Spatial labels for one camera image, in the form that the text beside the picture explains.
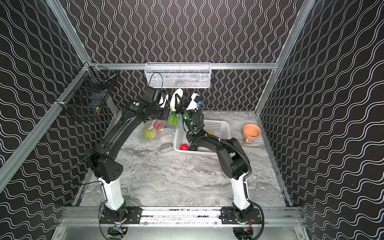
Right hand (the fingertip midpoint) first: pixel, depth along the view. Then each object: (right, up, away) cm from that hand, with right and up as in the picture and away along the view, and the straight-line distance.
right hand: (177, 95), depth 78 cm
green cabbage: (-20, -21, +20) cm, 35 cm away
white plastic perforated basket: (+27, -18, +25) cm, 41 cm away
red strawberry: (-12, -16, +8) cm, 21 cm away
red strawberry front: (+3, -29, +14) cm, 32 cm away
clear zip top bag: (-3, -14, +7) cm, 16 cm away
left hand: (-3, -9, +3) cm, 10 cm away
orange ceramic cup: (+49, -20, +27) cm, 59 cm away
